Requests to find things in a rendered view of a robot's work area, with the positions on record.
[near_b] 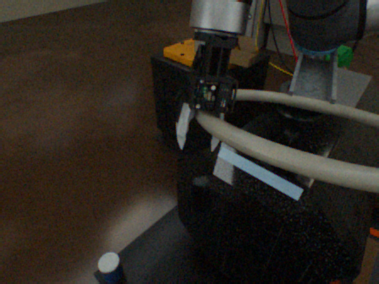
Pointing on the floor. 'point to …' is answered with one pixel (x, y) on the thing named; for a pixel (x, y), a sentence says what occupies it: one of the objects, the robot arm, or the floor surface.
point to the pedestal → (161, 75)
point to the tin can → (111, 267)
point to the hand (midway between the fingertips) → (196, 142)
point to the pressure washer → (345, 56)
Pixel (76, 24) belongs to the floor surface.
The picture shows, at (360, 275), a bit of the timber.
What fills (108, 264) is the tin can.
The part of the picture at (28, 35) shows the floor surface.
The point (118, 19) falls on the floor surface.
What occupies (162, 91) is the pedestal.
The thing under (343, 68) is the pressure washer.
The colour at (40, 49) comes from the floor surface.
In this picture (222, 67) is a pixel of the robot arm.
